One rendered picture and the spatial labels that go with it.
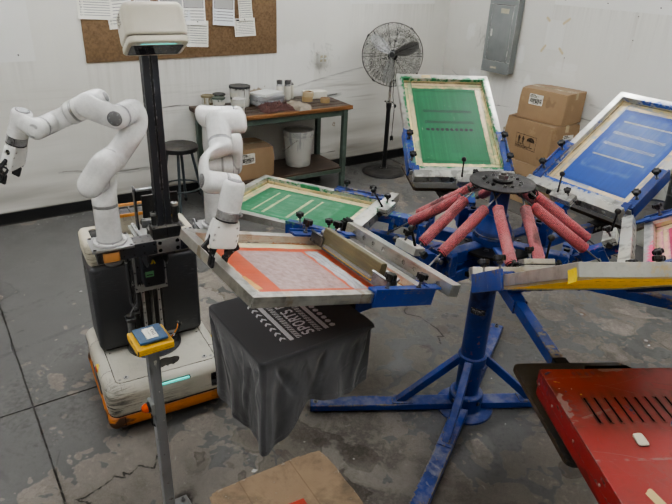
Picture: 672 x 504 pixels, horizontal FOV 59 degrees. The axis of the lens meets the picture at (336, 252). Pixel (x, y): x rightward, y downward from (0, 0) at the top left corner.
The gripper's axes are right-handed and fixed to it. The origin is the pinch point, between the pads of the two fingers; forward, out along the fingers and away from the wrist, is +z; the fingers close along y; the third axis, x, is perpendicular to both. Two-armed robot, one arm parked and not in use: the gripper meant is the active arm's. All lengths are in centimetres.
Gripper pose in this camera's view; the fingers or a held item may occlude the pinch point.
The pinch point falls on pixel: (217, 261)
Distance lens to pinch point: 204.5
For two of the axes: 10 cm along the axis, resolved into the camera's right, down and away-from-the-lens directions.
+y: -7.9, -0.2, -6.2
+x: 5.6, 3.9, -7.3
